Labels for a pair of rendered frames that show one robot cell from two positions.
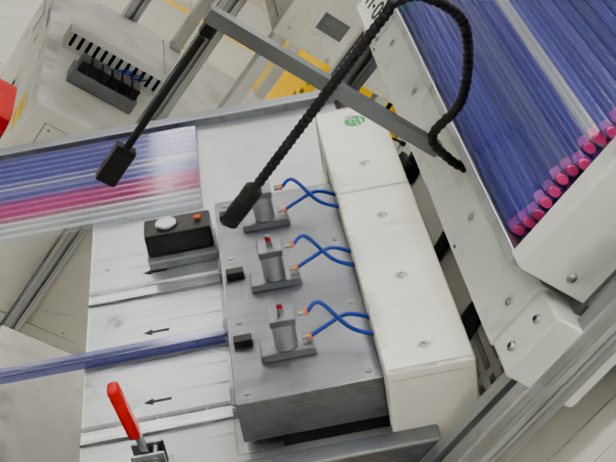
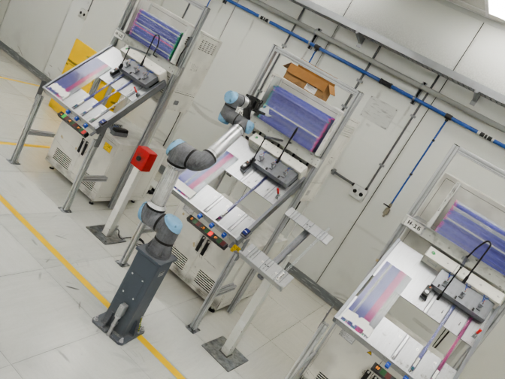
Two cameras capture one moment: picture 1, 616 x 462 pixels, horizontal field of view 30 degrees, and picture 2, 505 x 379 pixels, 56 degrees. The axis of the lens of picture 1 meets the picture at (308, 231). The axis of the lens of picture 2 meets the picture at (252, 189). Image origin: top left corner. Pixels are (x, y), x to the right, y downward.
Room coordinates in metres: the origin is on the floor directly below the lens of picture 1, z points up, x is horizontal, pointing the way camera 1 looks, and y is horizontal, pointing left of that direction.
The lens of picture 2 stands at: (-1.44, 2.20, 1.80)
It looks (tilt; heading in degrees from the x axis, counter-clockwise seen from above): 14 degrees down; 319
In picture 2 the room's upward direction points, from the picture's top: 30 degrees clockwise
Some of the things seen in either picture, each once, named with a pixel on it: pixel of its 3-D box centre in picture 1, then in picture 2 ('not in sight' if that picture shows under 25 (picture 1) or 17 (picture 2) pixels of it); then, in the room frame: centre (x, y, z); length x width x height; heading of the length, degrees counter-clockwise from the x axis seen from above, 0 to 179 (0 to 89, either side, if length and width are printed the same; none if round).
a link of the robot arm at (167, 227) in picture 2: not in sight; (169, 228); (0.66, 0.78, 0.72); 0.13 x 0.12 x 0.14; 33
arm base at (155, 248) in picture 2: not in sight; (161, 245); (0.66, 0.78, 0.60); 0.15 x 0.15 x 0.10
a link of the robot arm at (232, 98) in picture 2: not in sight; (234, 98); (0.91, 0.64, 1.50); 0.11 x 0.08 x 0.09; 105
